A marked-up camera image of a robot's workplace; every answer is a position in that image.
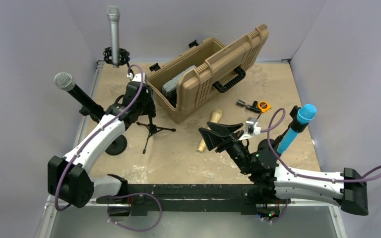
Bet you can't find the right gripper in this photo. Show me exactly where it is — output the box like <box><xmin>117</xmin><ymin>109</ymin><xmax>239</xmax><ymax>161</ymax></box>
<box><xmin>199</xmin><ymin>121</ymin><xmax>253</xmax><ymax>175</ymax></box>

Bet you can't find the cream microphone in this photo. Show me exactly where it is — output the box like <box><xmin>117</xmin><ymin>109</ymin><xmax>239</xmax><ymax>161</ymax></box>
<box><xmin>196</xmin><ymin>109</ymin><xmax>223</xmax><ymax>154</ymax></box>

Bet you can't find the black tripod shock mount stand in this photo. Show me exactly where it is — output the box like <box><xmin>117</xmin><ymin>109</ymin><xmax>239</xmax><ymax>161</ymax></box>
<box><xmin>136</xmin><ymin>116</ymin><xmax>176</xmax><ymax>154</ymax></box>

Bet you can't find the black round base stand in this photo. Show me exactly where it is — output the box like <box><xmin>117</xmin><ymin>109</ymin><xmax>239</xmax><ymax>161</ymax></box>
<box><xmin>79</xmin><ymin>105</ymin><xmax>128</xmax><ymax>156</ymax></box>

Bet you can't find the black microphone silver grille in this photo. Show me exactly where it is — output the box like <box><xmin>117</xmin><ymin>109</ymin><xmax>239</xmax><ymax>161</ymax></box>
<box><xmin>54</xmin><ymin>72</ymin><xmax>105</xmax><ymax>122</ymax></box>

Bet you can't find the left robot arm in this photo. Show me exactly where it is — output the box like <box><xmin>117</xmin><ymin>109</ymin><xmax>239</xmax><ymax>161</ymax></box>
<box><xmin>48</xmin><ymin>81</ymin><xmax>155</xmax><ymax>211</ymax></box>

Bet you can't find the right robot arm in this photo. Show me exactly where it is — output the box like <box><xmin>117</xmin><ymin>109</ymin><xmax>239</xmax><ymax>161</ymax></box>
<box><xmin>198</xmin><ymin>118</ymin><xmax>369</xmax><ymax>216</ymax></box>

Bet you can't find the right round base stand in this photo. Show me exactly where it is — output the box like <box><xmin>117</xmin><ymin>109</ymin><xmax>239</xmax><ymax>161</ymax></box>
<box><xmin>269</xmin><ymin>105</ymin><xmax>301</xmax><ymax>152</ymax></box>

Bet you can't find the blue microphone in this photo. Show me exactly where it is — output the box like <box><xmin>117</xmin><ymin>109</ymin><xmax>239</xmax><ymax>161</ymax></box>
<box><xmin>276</xmin><ymin>104</ymin><xmax>317</xmax><ymax>154</ymax></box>

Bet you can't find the grey foam insert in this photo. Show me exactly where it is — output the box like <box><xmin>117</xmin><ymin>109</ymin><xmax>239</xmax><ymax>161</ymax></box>
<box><xmin>162</xmin><ymin>65</ymin><xmax>196</xmax><ymax>98</ymax></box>

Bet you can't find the black silver adapter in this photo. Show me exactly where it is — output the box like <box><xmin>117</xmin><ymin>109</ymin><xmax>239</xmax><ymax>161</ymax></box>
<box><xmin>236</xmin><ymin>100</ymin><xmax>261</xmax><ymax>114</ymax></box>

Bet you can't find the tan hard case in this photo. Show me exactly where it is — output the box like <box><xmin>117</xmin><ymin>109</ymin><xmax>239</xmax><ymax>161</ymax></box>
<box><xmin>148</xmin><ymin>24</ymin><xmax>269</xmax><ymax>124</ymax></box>

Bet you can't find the orange tape measure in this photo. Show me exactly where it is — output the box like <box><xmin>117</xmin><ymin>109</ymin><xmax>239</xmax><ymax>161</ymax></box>
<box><xmin>257</xmin><ymin>101</ymin><xmax>272</xmax><ymax>113</ymax></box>

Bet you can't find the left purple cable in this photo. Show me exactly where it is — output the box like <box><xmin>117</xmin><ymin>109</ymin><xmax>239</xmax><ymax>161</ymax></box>
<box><xmin>54</xmin><ymin>64</ymin><xmax>145</xmax><ymax>212</ymax></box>

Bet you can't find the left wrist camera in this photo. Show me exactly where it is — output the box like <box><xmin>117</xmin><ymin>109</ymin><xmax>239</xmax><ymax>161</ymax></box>
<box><xmin>127</xmin><ymin>73</ymin><xmax>147</xmax><ymax>84</ymax></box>

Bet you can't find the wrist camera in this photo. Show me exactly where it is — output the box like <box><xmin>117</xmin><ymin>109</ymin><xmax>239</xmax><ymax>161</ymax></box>
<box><xmin>238</xmin><ymin>118</ymin><xmax>261</xmax><ymax>141</ymax></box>
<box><xmin>127</xmin><ymin>73</ymin><xmax>147</xmax><ymax>84</ymax></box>

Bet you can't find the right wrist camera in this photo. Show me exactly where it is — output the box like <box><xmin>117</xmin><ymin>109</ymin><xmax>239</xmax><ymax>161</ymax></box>
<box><xmin>238</xmin><ymin>118</ymin><xmax>261</xmax><ymax>141</ymax></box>

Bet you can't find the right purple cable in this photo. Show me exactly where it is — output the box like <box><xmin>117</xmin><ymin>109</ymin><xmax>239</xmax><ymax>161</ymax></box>
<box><xmin>260</xmin><ymin>108</ymin><xmax>381</xmax><ymax>183</ymax></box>

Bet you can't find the rear shock mount stand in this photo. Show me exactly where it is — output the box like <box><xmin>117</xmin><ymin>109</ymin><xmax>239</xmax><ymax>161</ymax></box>
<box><xmin>103</xmin><ymin>47</ymin><xmax>130</xmax><ymax>67</ymax></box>

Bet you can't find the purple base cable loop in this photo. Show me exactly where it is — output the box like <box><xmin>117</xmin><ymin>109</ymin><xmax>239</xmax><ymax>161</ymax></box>
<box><xmin>107</xmin><ymin>192</ymin><xmax>164</xmax><ymax>233</ymax></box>

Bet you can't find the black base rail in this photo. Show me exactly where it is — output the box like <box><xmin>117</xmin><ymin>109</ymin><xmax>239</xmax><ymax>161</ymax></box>
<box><xmin>97</xmin><ymin>184</ymin><xmax>286</xmax><ymax>216</ymax></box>

